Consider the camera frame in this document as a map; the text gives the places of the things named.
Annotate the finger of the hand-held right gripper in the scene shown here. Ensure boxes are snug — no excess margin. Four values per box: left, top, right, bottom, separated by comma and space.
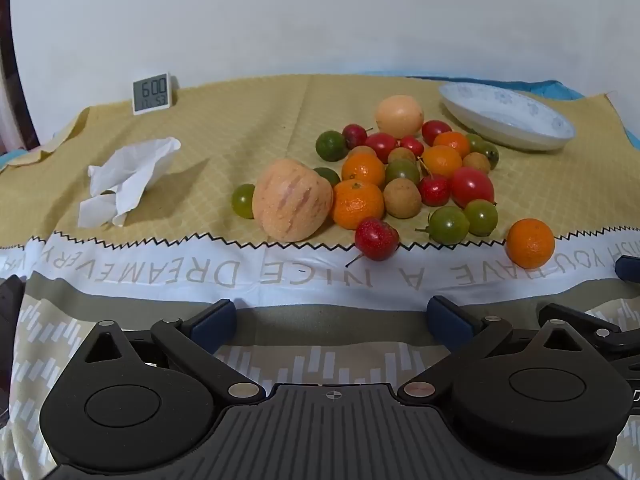
615, 255, 640, 281
537, 302, 640, 361

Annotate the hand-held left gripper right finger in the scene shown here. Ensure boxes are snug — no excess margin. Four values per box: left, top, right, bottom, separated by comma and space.
397, 296, 611, 403

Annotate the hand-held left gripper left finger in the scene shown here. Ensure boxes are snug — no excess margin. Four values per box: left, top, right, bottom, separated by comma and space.
75, 299, 266, 403

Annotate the orange tangerine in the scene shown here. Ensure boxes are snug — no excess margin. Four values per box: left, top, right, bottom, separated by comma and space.
506, 218, 556, 269
341, 152, 386, 189
433, 131, 471, 157
332, 180, 385, 230
422, 144, 464, 179

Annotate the red apple with stem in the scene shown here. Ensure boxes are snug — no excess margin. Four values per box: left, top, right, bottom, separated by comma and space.
346, 218, 400, 267

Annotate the red cherry tomato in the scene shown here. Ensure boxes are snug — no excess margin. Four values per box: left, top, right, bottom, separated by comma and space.
450, 167, 496, 209
364, 132, 399, 164
421, 119, 454, 147

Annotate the striped pepino melon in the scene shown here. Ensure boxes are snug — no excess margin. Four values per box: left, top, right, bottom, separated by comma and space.
252, 158, 334, 242

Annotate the olive green lime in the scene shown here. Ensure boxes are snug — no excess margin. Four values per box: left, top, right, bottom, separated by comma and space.
385, 158, 421, 187

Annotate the small green lime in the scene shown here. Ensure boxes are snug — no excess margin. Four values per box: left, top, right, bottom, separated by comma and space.
315, 130, 349, 162
313, 166, 342, 189

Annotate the white patterned bowl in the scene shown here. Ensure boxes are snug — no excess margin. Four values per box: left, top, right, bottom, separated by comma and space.
439, 82, 577, 152

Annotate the printed blanket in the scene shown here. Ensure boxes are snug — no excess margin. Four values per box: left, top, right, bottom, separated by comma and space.
0, 227, 640, 480

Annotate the crumpled white tissue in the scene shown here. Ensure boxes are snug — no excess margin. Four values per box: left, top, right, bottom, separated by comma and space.
77, 137, 182, 229

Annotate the teal bed sheet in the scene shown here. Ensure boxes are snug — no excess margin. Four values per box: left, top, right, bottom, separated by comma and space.
367, 70, 586, 102

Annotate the yellow checked cloth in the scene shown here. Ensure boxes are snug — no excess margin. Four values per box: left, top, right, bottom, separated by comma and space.
0, 74, 640, 252

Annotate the black object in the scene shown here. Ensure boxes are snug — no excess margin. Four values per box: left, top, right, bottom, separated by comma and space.
0, 275, 26, 361

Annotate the pale yellow round fruit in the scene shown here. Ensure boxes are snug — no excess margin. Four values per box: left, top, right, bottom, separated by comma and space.
375, 95, 425, 140

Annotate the white digital clock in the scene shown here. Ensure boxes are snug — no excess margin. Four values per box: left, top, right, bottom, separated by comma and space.
132, 72, 178, 116

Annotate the light blue patterned cloth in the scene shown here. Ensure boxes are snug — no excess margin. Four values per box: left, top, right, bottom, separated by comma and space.
0, 150, 32, 172

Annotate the dark door frame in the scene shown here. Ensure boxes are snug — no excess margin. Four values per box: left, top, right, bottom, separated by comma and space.
0, 0, 40, 156

